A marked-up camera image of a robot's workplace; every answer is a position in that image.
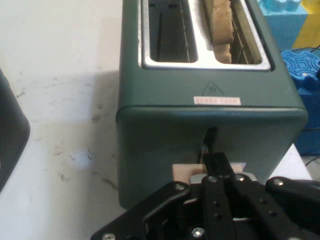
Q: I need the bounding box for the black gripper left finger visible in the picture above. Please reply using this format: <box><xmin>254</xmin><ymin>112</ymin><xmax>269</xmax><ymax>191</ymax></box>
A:
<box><xmin>91</xmin><ymin>151</ymin><xmax>236</xmax><ymax>240</ymax></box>

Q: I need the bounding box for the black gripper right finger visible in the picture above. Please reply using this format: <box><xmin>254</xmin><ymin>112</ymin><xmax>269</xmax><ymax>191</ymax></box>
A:
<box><xmin>216</xmin><ymin>151</ymin><xmax>320</xmax><ymax>240</ymax></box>

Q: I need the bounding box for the beige toaster lever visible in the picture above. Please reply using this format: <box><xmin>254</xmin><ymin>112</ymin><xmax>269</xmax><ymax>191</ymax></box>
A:
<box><xmin>172</xmin><ymin>161</ymin><xmax>248</xmax><ymax>183</ymax></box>

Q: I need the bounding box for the green two-slot toaster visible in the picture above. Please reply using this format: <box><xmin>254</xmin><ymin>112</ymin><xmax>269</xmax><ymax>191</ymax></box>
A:
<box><xmin>115</xmin><ymin>0</ymin><xmax>309</xmax><ymax>211</ymax></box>

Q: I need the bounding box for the blue toy brick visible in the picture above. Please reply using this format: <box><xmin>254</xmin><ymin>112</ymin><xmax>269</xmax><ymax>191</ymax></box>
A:
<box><xmin>258</xmin><ymin>0</ymin><xmax>309</xmax><ymax>52</ymax></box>
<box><xmin>279</xmin><ymin>48</ymin><xmax>320</xmax><ymax>157</ymax></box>

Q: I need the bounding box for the toast bread slice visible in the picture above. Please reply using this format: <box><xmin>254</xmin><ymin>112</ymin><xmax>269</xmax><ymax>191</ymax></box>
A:
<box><xmin>201</xmin><ymin>0</ymin><xmax>236</xmax><ymax>65</ymax></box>

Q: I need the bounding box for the large yellow toy brick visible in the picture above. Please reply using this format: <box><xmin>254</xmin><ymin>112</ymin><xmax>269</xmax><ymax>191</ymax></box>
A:
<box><xmin>292</xmin><ymin>0</ymin><xmax>320</xmax><ymax>50</ymax></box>

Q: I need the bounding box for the black coffee machine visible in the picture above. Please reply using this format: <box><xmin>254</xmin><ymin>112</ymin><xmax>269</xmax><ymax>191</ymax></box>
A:
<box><xmin>0</xmin><ymin>66</ymin><xmax>31</xmax><ymax>194</ymax></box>

